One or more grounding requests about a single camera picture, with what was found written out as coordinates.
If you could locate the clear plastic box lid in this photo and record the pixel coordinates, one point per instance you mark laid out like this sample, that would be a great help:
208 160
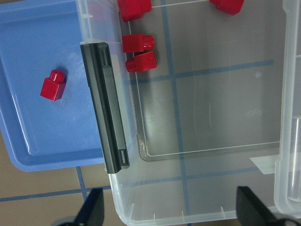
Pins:
287 192

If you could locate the clear plastic storage box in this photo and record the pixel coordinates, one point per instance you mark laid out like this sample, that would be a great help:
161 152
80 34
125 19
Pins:
207 119

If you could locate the black box latch handle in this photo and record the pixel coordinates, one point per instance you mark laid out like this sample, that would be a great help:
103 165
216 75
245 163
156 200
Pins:
101 82

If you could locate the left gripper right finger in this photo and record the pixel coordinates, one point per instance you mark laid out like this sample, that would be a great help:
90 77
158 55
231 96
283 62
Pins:
251 211

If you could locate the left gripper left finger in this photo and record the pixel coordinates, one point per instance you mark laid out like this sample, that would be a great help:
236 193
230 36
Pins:
91 212

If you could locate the blue plastic tray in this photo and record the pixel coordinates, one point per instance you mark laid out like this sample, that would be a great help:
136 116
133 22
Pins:
47 117

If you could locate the red block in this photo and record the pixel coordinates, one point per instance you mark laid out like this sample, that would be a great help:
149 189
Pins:
54 85
133 9
134 43
231 7
141 63

